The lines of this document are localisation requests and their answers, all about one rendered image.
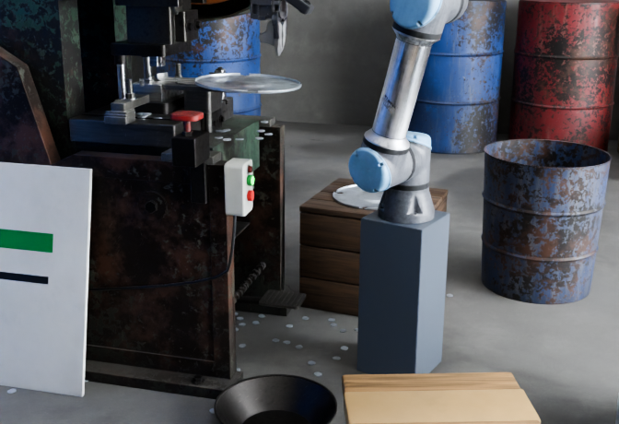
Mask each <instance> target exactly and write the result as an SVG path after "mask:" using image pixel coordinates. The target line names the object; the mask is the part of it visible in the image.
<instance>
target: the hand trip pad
mask: <svg viewBox="0 0 619 424"><path fill-rule="evenodd" d="M203 118H204V114H203V113H202V112H194V111H176V112H174V113H172V114H171V115H170V119H171V120H172V121H182V122H184V132H191V122H197V121H199V120H201V119H203Z"/></svg>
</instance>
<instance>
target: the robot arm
mask: <svg viewBox="0 0 619 424"><path fill-rule="evenodd" d="M468 2H469V0H391V1H390V11H391V12H392V17H393V19H394V21H393V24H392V28H393V30H394V32H395V33H396V40H395V43H394V47H393V50H392V54H391V60H390V64H389V67H388V71H387V75H386V78H385V82H384V85H383V89H382V92H381V96H380V102H379V106H378V109H377V112H376V116H375V120H374V124H373V127H372V128H371V129H369V130H367V131H366V133H365V134H364V137H363V141H362V145H361V148H358V149H357V150H356V151H355V152H354V153H353V154H352V155H351V157H350V159H349V163H348V168H349V172H350V175H351V177H352V178H353V181H354V183H355V184H356V185H357V186H358V187H359V188H360V189H362V190H363V191H366V192H369V193H377V192H383V191H384V192H383V195H382V197H381V199H380V203H379V207H378V216H379V217H380V218H381V219H383V220H386V221H389V222H392V223H399V224H420V223H426V222H428V221H430V220H432V219H433V218H434V214H435V209H434V206H433V202H432V199H431V195H430V192H429V173H430V155H431V149H432V147H431V138H430V136H429V135H427V134H423V133H418V132H411V131H408V127H409V124H410V121H411V118H412V114H413V111H414V107H415V102H416V99H417V95H418V92H419V89H420V86H421V82H422V79H423V75H424V73H425V69H426V63H427V60H428V56H429V54H430V50H431V47H432V45H433V44H434V43H435V42H437V41H439V40H440V39H441V35H442V32H443V29H444V26H445V24H448V23H451V22H453V21H455V20H457V19H458V18H460V17H461V16H462V15H463V13H464V11H465V10H466V8H467V6H468ZM287 3H289V4H290V5H292V6H293V7H295V8H296V9H297V10H298V11H299V12H300V13H302V14H304V15H307V14H311V12H312V11H313V9H314V6H313V5H312V4H311V3H310V1H308V0H251V18H252V19H258V20H266V19H271V20H272V21H269V22H268V23H267V30H266V32H264V33H262V34H260V36H259V39H260V41H261V42H263V43H267V44H270V45H273V46H274V49H275V53H276V56H280V54H281V52H282V51H283V49H284V45H285V40H286V28H287Z"/></svg>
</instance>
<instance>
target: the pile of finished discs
mask: <svg viewBox="0 0 619 424"><path fill-rule="evenodd" d="M383 192H384V191H383ZM383 192H377V193H369V192H366V191H363V190H362V189H360V188H359V187H358V186H357V185H356V184H353V185H348V186H345V187H341V188H339V189H337V191H336V193H335V192H333V199H334V200H335V201H336V202H338V203H340V204H342V205H344V206H350V207H354V208H359V209H363V208H362V207H366V208H365V209H367V210H378V207H379V203H380V199H381V197H382V195H383ZM338 193H343V194H338Z"/></svg>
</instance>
